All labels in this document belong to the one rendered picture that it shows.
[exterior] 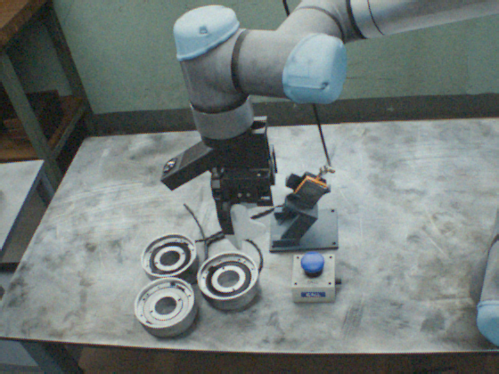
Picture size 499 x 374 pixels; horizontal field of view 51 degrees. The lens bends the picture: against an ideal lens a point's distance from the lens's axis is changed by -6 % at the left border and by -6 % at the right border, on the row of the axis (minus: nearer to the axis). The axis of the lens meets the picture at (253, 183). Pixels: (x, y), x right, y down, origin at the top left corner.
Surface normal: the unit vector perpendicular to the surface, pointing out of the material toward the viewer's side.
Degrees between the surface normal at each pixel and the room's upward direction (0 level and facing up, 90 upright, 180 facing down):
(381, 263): 0
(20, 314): 0
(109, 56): 90
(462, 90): 90
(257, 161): 90
